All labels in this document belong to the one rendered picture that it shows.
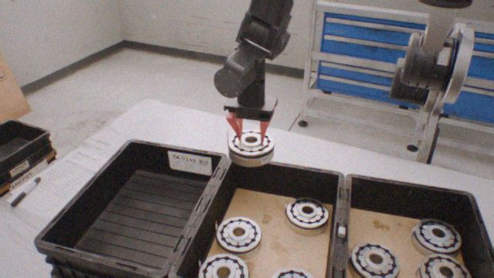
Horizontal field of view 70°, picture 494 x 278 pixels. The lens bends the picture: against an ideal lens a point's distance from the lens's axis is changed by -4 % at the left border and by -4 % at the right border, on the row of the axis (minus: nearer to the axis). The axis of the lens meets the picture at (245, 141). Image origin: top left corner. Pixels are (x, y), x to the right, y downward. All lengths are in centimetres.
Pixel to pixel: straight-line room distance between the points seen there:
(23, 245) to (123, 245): 38
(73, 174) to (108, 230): 48
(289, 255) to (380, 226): 25
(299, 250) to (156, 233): 34
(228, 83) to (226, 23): 323
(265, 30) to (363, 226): 54
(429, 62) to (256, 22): 53
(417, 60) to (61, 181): 116
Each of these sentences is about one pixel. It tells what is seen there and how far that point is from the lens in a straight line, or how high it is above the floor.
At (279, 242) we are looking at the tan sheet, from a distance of 87.
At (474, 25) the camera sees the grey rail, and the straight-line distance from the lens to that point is 251.
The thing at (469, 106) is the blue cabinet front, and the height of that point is 41.
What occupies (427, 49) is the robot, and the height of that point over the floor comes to 118.
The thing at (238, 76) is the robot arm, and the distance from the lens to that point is 62.
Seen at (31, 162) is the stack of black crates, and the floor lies 50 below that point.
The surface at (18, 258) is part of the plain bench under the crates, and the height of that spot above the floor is 70.
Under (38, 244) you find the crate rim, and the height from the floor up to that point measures 93.
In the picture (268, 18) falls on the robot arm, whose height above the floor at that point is 133.
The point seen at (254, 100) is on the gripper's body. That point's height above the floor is 116.
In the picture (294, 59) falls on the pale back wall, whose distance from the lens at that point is 367.
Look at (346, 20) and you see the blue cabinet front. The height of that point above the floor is 85.
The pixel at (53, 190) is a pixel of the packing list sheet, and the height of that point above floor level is 70.
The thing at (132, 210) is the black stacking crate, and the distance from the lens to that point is 99.
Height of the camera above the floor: 149
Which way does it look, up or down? 34 degrees down
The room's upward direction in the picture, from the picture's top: straight up
